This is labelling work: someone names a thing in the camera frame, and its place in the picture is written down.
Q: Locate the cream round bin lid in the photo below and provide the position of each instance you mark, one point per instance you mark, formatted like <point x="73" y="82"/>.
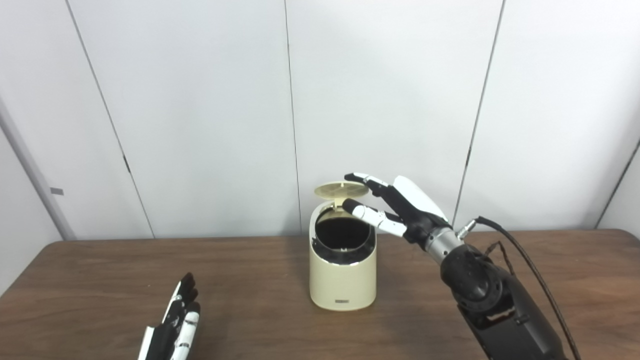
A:
<point x="337" y="190"/>

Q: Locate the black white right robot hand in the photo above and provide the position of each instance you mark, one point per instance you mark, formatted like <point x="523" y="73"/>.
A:
<point x="415" y="205"/>

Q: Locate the small gray wall tag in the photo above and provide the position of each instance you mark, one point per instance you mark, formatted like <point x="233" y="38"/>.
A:
<point x="57" y="191"/>

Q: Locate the gray wall trim post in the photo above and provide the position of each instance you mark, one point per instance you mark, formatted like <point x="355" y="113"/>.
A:
<point x="35" y="167"/>

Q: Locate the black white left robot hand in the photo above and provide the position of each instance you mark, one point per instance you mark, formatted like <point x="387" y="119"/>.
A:
<point x="175" y="335"/>

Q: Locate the cream-colored round bin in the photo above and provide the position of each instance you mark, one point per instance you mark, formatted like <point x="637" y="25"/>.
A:
<point x="342" y="282"/>

